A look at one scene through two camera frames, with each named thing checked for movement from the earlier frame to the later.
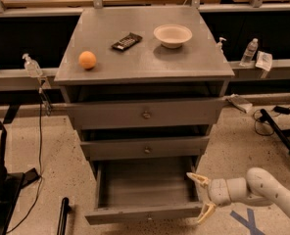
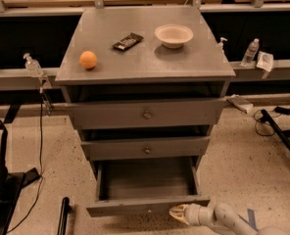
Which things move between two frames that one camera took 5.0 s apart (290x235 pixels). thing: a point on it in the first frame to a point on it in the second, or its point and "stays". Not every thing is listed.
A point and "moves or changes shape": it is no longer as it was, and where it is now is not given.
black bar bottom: x=65 y=211 stays
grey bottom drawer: x=144 y=190 moves or changes shape
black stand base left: x=4 y=189 stays
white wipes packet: x=264 y=60 stays
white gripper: x=217 y=190 to x=195 y=212
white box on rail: x=244 y=105 stays
